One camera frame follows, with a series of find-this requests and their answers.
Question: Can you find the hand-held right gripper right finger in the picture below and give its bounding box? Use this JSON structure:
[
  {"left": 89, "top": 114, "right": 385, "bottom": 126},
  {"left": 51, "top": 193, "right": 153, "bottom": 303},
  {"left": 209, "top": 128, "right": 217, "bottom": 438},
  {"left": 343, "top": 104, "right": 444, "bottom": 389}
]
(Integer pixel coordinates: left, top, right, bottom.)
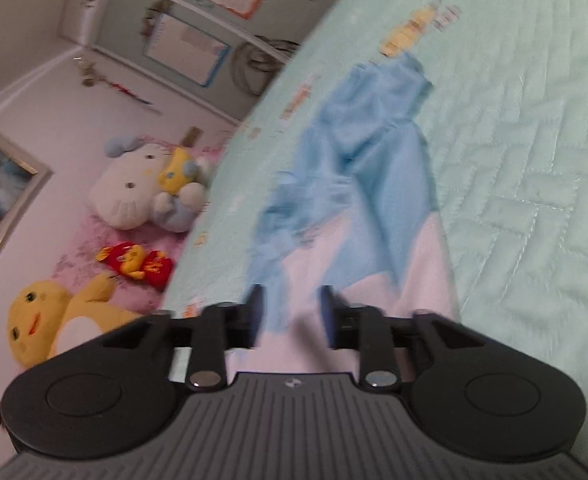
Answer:
[{"left": 320, "top": 285, "right": 485, "bottom": 392}]

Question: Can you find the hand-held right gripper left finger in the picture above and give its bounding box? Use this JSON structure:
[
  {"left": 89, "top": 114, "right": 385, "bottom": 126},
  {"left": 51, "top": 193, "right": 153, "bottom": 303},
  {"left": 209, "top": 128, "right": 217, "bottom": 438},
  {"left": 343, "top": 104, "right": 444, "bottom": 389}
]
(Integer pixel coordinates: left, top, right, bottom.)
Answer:
[{"left": 102, "top": 284, "right": 265, "bottom": 392}]

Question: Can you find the light blue white jacket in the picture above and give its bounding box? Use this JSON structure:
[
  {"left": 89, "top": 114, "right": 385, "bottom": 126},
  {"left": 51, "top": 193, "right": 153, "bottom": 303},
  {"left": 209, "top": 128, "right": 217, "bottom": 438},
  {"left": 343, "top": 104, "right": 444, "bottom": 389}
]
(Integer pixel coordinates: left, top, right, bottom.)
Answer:
[{"left": 171, "top": 52, "right": 462, "bottom": 376}]

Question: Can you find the red plush toy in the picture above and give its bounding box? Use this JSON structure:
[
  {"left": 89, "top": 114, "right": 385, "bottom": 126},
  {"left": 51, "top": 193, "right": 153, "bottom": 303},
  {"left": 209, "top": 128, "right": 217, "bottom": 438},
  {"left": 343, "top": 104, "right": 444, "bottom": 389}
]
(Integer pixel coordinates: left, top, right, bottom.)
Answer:
[{"left": 96, "top": 242, "right": 175, "bottom": 292}]

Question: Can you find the white cat plush toy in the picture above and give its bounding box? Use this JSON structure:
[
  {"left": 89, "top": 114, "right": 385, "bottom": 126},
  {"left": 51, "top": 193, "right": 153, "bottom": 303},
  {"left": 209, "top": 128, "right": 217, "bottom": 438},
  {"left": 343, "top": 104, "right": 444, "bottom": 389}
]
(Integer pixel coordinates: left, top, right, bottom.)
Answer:
[{"left": 90, "top": 135, "right": 212, "bottom": 233}]

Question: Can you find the yellow plush toy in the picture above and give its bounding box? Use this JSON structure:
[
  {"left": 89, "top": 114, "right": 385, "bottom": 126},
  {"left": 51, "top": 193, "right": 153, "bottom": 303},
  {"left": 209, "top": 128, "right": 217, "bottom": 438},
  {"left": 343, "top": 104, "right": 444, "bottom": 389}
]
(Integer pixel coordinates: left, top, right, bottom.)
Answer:
[{"left": 6, "top": 275, "right": 144, "bottom": 368}]

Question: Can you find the bee print bed quilt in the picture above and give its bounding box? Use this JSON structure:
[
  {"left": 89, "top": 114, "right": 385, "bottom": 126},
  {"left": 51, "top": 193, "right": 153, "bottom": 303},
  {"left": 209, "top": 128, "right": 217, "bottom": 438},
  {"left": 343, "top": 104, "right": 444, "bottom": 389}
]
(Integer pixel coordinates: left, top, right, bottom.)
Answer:
[{"left": 161, "top": 0, "right": 588, "bottom": 480}]

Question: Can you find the blue bordered poster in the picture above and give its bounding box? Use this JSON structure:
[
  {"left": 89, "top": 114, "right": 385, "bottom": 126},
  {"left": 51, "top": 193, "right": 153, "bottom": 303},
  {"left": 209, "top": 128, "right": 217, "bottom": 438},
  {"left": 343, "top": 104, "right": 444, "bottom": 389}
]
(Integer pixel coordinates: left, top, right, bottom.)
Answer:
[{"left": 142, "top": 12, "right": 232, "bottom": 88}]

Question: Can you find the grey sliding door wardrobe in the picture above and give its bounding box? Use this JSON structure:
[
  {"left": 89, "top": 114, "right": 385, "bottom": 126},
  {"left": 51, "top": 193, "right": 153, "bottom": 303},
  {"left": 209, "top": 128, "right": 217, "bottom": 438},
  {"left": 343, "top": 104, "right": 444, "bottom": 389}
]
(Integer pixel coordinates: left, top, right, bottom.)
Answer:
[{"left": 58, "top": 0, "right": 375, "bottom": 126}]

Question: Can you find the grey coiled hose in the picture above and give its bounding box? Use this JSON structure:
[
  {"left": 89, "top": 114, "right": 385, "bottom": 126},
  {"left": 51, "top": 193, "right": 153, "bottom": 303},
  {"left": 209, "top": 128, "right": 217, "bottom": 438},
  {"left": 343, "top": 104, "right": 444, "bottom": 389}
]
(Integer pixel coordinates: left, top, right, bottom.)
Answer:
[{"left": 231, "top": 37, "right": 299, "bottom": 96}]

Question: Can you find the red wall ornament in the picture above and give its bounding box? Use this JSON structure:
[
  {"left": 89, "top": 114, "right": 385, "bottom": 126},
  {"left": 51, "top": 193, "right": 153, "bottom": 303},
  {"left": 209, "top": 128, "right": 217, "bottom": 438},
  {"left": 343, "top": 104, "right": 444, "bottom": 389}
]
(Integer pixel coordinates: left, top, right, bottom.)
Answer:
[{"left": 76, "top": 60, "right": 161, "bottom": 113}]

